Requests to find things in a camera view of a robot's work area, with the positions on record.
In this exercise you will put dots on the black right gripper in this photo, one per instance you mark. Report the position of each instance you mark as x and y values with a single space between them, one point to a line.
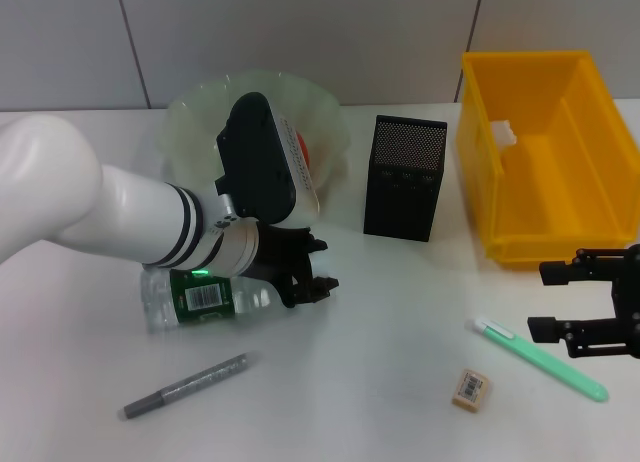
630 302

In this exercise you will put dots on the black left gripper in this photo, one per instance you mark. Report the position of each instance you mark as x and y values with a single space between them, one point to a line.
285 252

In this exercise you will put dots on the mint green pen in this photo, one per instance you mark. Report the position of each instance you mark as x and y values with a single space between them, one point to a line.
500 332

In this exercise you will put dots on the beige barcode eraser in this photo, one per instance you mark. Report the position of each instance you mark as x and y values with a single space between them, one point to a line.
472 389

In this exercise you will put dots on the orange fruit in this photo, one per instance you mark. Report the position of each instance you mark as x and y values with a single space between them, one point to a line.
303 149

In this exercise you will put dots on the grey glitter pen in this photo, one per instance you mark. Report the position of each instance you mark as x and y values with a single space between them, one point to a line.
200 382

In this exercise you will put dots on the clear green-label water bottle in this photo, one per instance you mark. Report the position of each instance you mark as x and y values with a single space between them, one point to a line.
160 302

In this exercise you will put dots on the white paper ball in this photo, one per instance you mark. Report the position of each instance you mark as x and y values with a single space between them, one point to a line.
504 133

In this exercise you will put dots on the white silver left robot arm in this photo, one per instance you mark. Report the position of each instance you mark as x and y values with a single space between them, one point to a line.
100 207

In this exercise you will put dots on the black mesh pen holder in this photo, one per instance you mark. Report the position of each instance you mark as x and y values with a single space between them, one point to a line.
400 202

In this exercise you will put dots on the pale green glass fruit bowl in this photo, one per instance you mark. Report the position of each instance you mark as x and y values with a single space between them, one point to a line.
200 117

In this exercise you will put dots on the yellow plastic bin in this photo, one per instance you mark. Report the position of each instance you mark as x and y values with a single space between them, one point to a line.
550 182

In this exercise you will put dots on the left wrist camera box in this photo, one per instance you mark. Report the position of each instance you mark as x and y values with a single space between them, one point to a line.
260 152

